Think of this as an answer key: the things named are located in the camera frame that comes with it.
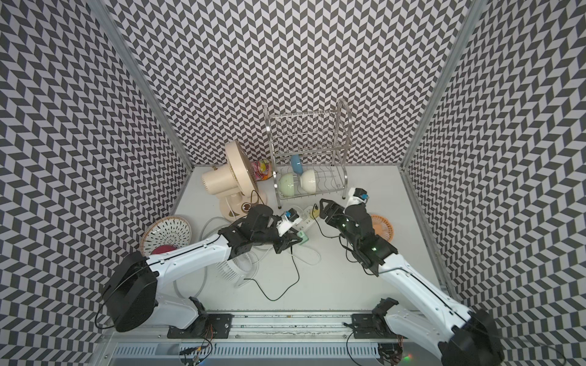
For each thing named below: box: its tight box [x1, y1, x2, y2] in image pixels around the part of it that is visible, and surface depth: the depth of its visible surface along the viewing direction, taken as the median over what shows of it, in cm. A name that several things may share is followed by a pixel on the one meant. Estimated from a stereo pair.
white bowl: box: [299, 169, 317, 194], surface depth 98 cm
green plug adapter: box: [296, 230, 310, 245], surface depth 80 cm
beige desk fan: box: [201, 140, 268, 222], surface depth 87 cm
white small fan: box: [215, 251, 260, 288], surface depth 78 cm
